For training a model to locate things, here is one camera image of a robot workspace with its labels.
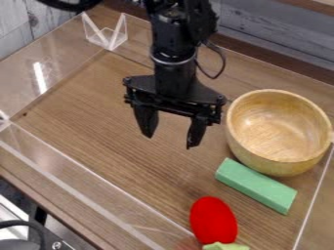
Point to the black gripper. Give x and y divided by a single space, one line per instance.
173 90

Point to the red plush strawberry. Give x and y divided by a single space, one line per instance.
214 224

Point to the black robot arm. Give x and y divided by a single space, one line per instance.
182 24

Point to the wooden bowl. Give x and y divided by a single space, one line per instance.
279 132

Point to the green foam block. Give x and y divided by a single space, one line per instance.
261 188

